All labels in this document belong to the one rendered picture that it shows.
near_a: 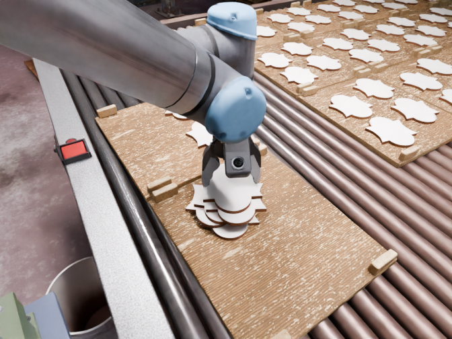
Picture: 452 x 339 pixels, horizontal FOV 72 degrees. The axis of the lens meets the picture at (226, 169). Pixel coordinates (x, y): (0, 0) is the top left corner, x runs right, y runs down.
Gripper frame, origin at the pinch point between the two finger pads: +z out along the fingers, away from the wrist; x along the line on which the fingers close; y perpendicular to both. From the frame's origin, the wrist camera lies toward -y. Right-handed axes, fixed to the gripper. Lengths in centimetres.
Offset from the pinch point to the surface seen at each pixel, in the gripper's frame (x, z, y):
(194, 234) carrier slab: 8.7, 5.4, -8.4
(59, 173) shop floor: 106, 99, 118
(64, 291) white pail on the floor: 64, 71, 16
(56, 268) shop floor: 86, 99, 45
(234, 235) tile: 0.4, 4.3, -10.3
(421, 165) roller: -54, 8, 11
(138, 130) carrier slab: 24.5, 5.4, 30.6
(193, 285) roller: 9.1, 7.4, -18.6
